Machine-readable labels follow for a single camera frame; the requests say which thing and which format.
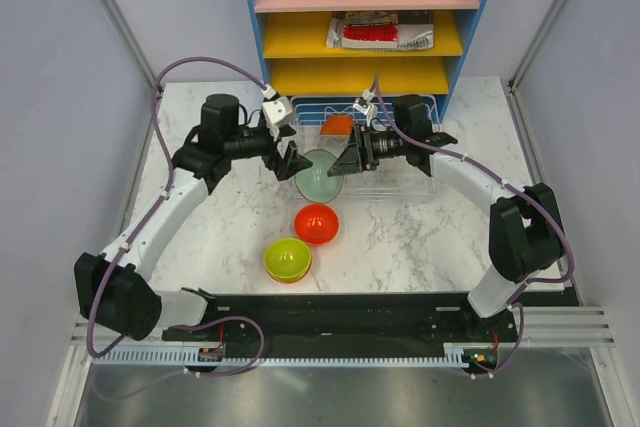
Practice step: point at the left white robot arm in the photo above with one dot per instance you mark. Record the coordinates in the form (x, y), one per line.
(113, 286)

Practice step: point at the orange bowl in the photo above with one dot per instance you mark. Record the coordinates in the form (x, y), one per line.
(289, 280)
(337, 126)

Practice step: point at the blue shelf unit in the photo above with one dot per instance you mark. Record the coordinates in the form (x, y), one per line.
(290, 38)

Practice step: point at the white slotted cable duct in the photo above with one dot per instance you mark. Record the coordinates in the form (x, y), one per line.
(192, 356)

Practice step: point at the aluminium frame rail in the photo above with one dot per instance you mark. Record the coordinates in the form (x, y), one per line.
(544, 327)

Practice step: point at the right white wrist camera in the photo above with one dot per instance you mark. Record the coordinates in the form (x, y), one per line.
(366, 106)

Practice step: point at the red cover magazine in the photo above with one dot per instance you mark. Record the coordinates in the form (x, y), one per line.
(363, 30)

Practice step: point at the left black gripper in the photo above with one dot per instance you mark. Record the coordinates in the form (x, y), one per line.
(292, 162)

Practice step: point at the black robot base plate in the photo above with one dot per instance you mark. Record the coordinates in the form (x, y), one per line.
(345, 325)

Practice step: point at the lime green bowl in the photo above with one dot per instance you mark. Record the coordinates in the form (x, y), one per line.
(287, 257)

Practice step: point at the spiral notebook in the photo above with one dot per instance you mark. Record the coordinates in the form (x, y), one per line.
(415, 30)

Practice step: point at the red plastic bowl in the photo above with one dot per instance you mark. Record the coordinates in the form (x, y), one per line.
(316, 224)

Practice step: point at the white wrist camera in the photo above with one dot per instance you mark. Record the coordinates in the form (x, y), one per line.
(366, 106)
(277, 113)

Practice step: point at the clear wire dish rack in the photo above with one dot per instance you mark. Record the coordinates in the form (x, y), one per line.
(405, 177)

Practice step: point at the pale green bowl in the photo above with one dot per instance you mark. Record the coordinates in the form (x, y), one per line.
(314, 184)

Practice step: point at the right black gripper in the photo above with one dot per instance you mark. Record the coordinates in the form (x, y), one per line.
(357, 157)

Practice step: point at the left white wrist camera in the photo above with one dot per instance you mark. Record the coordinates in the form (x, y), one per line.
(277, 113)

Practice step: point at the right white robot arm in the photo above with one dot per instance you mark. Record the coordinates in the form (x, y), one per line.
(525, 232)

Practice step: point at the orange bowl under green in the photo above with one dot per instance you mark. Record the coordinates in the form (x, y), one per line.
(289, 280)

